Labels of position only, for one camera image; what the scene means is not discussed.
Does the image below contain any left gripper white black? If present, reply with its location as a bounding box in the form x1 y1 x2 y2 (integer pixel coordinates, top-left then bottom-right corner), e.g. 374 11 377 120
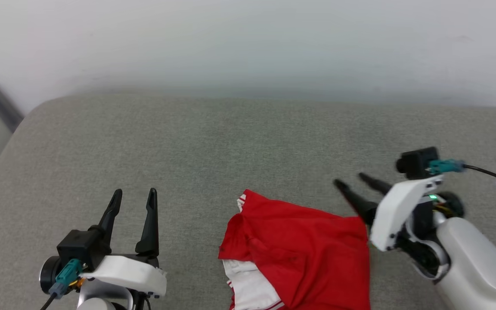
79 188 167 310

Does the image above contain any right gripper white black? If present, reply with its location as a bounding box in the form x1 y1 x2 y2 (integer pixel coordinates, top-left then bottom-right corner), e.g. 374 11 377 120
333 173 450 282

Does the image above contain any red and white jersey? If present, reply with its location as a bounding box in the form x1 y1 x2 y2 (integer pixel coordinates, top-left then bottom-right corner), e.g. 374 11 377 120
218 189 372 310

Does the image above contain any grey fabric sofa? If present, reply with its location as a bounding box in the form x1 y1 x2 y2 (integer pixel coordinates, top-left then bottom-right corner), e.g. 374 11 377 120
0 93 496 310

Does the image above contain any left camera cable teal plug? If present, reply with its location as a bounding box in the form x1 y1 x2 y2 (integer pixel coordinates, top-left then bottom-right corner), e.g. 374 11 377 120
39 258 84 310

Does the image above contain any camera cable teal plug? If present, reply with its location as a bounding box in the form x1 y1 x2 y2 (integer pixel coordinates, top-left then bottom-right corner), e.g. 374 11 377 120
428 158 496 186
39 258 84 310

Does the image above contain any right camera cable teal plug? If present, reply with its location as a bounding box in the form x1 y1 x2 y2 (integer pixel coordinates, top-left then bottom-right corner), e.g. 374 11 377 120
428 158 496 186

